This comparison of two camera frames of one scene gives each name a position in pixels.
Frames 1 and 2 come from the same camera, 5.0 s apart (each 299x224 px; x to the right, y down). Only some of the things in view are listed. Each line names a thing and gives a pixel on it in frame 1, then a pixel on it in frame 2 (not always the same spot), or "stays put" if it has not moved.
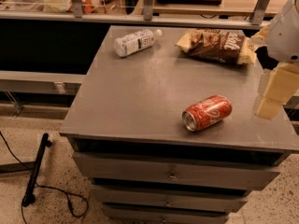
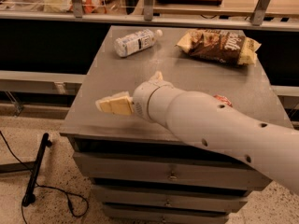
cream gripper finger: [261, 37] to [142, 92]
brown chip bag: [219, 45] stays put
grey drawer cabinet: [168, 137] stays put
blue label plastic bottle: [133, 41] stays put
